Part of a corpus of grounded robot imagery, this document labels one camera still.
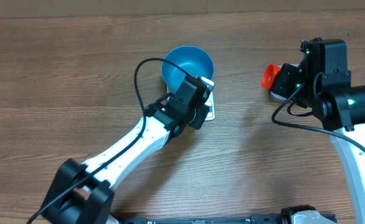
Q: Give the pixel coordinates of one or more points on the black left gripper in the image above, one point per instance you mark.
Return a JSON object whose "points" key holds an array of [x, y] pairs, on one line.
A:
{"points": [[199, 121]]}

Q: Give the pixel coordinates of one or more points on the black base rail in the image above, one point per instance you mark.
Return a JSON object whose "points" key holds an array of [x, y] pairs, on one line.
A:
{"points": [[297, 214]]}

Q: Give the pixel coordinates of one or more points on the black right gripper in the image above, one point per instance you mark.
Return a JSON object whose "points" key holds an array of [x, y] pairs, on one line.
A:
{"points": [[282, 78]]}

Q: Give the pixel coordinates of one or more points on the red scoop with blue handle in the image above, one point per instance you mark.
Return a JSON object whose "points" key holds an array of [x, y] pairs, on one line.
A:
{"points": [[269, 75]]}

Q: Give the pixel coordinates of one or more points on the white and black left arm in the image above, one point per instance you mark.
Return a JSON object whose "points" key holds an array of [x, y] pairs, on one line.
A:
{"points": [[83, 193]]}

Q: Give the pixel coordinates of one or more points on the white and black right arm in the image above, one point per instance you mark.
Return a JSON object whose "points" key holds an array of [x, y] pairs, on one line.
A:
{"points": [[322, 82]]}

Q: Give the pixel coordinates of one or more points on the blue plastic bowl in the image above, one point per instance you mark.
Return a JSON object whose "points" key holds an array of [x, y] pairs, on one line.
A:
{"points": [[194, 60]]}

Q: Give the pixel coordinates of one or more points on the white digital kitchen scale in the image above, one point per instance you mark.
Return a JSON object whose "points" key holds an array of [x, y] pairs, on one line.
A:
{"points": [[210, 103]]}

